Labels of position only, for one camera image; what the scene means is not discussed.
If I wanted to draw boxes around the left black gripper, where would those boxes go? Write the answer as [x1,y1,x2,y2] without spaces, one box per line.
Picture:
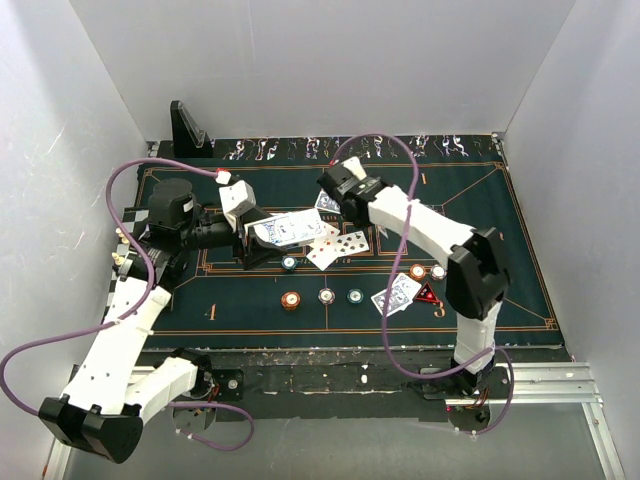
[180,206,288,267]

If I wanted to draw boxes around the playing card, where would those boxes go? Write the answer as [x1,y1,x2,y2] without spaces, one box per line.
[314,190,341,215]
[393,273,422,300]

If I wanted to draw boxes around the blue card leaving deck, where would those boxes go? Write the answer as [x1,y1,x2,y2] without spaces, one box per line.
[283,208,338,240]

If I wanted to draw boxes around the green chips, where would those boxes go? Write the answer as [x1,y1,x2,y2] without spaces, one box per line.
[281,256,297,271]

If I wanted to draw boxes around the blue white card deck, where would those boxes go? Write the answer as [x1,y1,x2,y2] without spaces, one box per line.
[251,216,314,247]

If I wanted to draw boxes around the seven of spades card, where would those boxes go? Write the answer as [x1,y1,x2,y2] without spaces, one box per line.
[332,231,369,257]

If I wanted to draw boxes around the four of diamonds card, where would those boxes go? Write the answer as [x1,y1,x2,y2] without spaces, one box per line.
[306,238,340,271]

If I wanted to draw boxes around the orange red chip stack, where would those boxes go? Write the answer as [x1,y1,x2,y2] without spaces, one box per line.
[281,291,301,311]

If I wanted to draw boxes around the peach blue chip stack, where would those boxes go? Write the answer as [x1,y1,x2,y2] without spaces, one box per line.
[318,288,335,305]

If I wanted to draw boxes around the orange chips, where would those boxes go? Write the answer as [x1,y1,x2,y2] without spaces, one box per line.
[409,264,426,281]

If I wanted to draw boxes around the green chip stack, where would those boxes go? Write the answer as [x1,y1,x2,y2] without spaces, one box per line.
[347,289,364,304]

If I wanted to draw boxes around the peach chips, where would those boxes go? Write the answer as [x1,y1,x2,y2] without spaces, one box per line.
[430,264,447,281]

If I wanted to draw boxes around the red triangular all-in marker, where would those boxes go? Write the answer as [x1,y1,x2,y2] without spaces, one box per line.
[414,282,439,305]

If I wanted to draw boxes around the six of diamonds card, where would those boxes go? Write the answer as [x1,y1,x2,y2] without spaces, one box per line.
[307,235,343,260]

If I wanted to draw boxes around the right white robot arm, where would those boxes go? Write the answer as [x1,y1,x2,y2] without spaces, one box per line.
[318,157,512,398]

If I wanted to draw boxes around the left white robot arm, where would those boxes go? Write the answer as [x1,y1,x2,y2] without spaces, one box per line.
[38,176,284,464]

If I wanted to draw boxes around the green poker table mat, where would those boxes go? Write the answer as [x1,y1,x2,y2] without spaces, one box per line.
[147,134,563,349]

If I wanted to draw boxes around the black stand with clear panel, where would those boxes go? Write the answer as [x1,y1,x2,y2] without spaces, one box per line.
[170,100,213,159]

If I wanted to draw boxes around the black white checkerboard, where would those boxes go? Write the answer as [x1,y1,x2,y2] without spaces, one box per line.
[104,207,173,316]

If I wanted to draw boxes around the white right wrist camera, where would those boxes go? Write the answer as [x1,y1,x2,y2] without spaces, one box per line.
[341,156,367,181]

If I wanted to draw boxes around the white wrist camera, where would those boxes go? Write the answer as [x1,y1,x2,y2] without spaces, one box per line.
[341,156,367,181]
[219,180,256,217]

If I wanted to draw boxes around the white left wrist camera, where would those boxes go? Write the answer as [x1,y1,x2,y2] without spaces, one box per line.
[219,180,256,217]

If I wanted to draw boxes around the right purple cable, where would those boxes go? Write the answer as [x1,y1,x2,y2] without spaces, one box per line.
[329,133,515,437]

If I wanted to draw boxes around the purple cable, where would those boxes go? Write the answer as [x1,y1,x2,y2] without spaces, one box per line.
[0,158,255,451]
[329,133,515,437]

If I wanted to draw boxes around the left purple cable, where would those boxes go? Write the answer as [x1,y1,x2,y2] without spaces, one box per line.
[0,158,255,451]

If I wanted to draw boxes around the aluminium mounting rail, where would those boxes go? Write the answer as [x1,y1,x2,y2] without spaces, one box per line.
[42,363,626,476]

